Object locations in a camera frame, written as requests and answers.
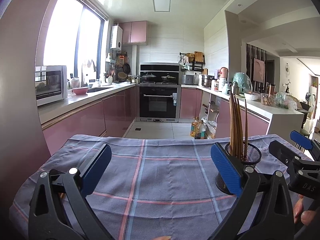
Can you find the large kitchen window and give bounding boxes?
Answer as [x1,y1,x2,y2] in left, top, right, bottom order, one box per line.
[43,0,108,83]

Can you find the blue plaid tablecloth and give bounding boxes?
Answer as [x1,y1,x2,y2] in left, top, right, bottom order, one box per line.
[9,134,314,240]

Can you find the pink wall painting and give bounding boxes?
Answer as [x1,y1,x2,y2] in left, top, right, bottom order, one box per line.
[254,58,265,82]

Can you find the person's right hand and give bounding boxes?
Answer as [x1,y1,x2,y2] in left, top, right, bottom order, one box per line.
[294,196,317,227]

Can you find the wooden slat partition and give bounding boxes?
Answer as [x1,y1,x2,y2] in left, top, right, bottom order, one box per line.
[246,43,267,90]

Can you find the black wall rack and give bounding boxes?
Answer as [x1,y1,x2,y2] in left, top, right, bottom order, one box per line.
[179,52,205,72]

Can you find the steel stock pot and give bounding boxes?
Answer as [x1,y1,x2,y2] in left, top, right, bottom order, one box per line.
[201,74,215,87]

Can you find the ceiling light panel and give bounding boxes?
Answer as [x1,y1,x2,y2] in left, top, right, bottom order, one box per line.
[152,0,172,12]

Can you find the black wok with glass lid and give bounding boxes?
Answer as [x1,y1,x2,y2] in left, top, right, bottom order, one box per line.
[161,73,177,83]
[141,72,157,83]

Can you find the pink kitchen base cabinets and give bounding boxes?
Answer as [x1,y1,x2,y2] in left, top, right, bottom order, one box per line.
[41,86,137,155]
[180,88,270,139]

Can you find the white plastic bag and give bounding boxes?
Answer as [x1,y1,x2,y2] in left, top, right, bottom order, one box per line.
[204,119,217,138]

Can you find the white toaster oven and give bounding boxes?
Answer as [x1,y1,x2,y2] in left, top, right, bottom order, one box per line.
[35,65,68,107]

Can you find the pink wall cabinet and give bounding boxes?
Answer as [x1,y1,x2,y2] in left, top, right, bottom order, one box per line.
[119,21,148,45]

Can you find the dark oil bottle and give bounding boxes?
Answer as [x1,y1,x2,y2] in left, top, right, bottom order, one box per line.
[194,120,207,140]

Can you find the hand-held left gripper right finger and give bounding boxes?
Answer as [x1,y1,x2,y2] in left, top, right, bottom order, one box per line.
[207,142,295,240]

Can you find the black integrated stove with oven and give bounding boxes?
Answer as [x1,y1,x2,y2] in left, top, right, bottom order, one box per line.
[136,62,182,122]

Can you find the glass food container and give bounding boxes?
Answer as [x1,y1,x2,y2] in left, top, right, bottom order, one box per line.
[260,94,274,106]

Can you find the green mesh food cover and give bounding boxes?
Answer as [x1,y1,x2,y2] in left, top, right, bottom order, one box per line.
[232,72,252,95]

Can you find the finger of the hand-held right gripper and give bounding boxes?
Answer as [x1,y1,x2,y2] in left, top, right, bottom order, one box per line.
[289,130,320,161]
[268,140,302,178]

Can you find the plastic bag of greens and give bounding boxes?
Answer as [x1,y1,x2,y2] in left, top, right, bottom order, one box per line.
[275,92,298,110]

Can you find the kitchen sink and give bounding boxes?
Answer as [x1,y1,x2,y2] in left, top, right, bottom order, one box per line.
[87,86,113,92]

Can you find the white wall water heater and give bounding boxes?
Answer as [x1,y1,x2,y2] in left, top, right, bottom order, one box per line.
[110,26,123,50]

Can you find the bunch of wooden chopsticks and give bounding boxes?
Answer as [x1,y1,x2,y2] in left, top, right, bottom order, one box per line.
[229,92,249,162]

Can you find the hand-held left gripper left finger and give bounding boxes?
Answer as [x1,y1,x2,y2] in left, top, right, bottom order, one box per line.
[28,144,112,240]

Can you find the black mesh utensil holder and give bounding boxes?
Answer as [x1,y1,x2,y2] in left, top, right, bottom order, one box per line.
[215,142,263,195]

